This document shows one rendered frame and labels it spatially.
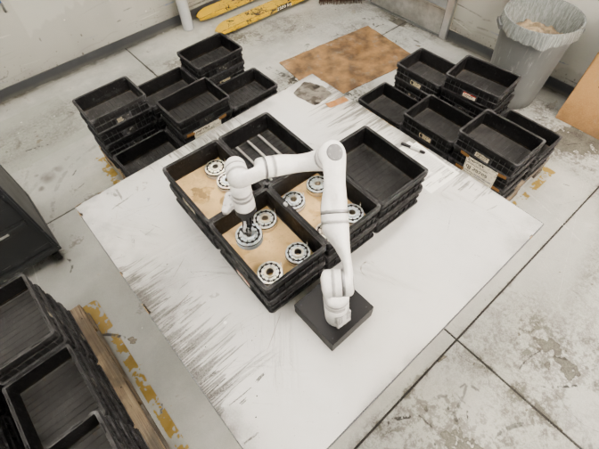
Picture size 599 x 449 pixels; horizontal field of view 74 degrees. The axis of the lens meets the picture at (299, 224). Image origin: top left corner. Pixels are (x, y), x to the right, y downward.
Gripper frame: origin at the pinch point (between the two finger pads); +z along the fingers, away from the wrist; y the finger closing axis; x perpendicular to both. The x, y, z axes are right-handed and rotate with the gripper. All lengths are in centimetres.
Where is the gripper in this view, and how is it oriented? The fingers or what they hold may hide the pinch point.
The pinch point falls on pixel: (250, 228)
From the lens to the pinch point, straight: 152.9
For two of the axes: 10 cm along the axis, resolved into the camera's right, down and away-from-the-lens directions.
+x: -10.0, -0.5, 0.8
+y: 0.8, -8.2, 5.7
